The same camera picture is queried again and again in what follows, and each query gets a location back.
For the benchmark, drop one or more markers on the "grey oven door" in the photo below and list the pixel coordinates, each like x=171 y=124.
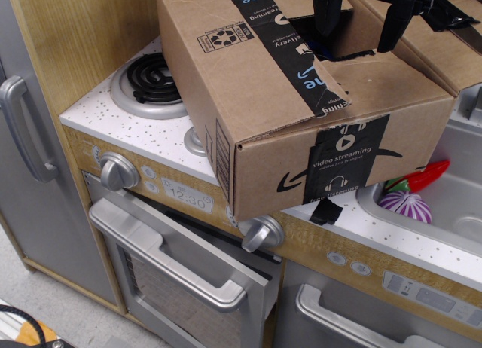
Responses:
x=189 y=283

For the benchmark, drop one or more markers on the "silver stove knob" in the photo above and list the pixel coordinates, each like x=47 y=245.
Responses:
x=117 y=172
x=261 y=232

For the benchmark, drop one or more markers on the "silver fridge handle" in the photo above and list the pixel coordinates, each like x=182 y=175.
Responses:
x=12 y=91

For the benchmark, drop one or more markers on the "grey toy sink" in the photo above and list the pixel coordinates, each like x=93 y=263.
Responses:
x=454 y=198

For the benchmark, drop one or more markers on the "red toy chili pepper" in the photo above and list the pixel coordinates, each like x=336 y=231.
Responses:
x=419 y=180

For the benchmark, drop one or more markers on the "silver right stove knob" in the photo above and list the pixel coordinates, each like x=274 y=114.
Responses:
x=261 y=232

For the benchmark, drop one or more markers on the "small front stove burner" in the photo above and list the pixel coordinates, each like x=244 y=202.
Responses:
x=193 y=144

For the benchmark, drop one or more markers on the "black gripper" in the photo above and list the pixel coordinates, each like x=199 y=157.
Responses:
x=399 y=14

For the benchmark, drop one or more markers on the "purple white toy onion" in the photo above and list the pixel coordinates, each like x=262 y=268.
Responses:
x=408 y=204

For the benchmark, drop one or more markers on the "grey dishwasher door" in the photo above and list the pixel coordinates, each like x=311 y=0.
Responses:
x=317 y=311

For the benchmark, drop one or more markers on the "silver left stove knob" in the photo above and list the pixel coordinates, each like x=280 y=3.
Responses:
x=117 y=172

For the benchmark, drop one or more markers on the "toy kitchen stove unit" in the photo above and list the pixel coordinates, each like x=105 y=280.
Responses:
x=333 y=236

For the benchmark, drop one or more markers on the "grey fridge door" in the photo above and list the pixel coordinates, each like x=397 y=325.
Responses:
x=46 y=222

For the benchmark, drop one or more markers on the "black coil stove burner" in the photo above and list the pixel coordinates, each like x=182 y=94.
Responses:
x=151 y=81

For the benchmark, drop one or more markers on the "large cardboard amazon box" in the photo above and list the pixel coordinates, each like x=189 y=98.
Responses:
x=281 y=127

